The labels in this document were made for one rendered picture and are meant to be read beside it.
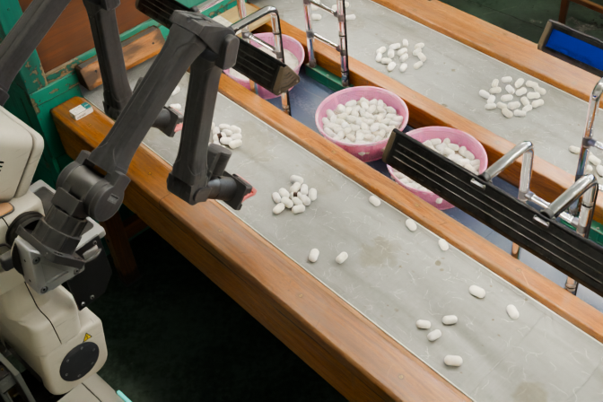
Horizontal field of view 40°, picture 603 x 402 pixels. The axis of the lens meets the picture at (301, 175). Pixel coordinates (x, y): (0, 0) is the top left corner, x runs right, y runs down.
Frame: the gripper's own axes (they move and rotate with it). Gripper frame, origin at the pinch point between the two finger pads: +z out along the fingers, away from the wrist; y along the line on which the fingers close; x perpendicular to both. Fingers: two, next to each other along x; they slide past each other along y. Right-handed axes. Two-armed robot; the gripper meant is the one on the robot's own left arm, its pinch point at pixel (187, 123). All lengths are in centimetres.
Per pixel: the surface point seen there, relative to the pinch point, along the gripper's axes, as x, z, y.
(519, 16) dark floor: -75, 211, 36
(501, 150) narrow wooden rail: -32, 44, -68
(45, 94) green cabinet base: 13.7, -16.4, 43.8
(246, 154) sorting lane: 0.6, 10.5, -15.7
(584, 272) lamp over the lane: -25, -10, -120
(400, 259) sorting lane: 0, 12, -74
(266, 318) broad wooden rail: 28, -4, -56
